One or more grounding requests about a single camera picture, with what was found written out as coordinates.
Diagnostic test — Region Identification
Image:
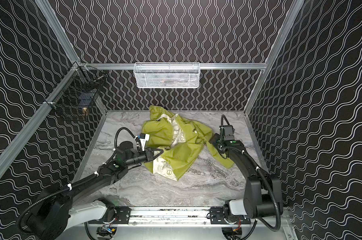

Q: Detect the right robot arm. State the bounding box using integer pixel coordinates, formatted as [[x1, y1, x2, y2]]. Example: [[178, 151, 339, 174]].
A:
[[209, 115, 283, 232]]

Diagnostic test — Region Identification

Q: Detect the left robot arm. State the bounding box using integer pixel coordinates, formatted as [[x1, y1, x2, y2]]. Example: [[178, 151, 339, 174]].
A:
[[16, 127, 164, 240]]

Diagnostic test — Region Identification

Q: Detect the white mesh wall basket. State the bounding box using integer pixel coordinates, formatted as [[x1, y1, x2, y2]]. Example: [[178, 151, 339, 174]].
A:
[[134, 62, 201, 89]]

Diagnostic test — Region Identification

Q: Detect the black wire wall basket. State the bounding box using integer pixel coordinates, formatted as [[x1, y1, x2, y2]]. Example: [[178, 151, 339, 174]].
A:
[[48, 66, 107, 122]]

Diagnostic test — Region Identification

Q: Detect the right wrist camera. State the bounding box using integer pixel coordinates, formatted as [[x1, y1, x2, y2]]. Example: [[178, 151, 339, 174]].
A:
[[221, 125, 235, 142]]

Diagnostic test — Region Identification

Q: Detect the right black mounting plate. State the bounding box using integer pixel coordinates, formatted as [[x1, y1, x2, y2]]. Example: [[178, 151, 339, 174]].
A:
[[206, 207, 251, 225]]

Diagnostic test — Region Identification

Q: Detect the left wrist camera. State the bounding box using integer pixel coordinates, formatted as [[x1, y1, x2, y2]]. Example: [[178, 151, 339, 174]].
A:
[[136, 133, 150, 152]]

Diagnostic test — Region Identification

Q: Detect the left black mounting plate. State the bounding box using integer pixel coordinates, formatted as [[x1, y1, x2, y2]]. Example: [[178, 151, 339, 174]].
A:
[[89, 207, 132, 225]]

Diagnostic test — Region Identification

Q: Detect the black mounting plate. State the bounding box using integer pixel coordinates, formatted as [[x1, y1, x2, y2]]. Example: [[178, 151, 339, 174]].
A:
[[206, 207, 251, 225], [89, 207, 132, 225]]

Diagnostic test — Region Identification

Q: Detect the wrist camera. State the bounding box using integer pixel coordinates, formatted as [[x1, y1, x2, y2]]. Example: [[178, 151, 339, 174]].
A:
[[136, 133, 150, 152], [221, 125, 235, 142]]

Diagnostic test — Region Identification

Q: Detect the green zip-up jacket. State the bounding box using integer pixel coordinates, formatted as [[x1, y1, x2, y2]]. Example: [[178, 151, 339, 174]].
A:
[[142, 105, 234, 181]]

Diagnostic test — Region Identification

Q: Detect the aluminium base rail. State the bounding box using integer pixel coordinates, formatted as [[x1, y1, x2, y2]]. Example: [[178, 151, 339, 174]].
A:
[[48, 206, 289, 227]]

